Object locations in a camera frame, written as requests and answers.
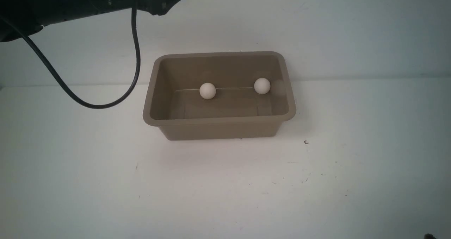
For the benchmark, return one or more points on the white table-tennis ball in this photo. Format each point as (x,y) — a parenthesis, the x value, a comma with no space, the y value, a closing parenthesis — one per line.
(262,86)
(207,91)

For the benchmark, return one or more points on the tan plastic bin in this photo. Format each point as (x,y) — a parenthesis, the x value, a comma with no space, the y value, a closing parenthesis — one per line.
(174,105)

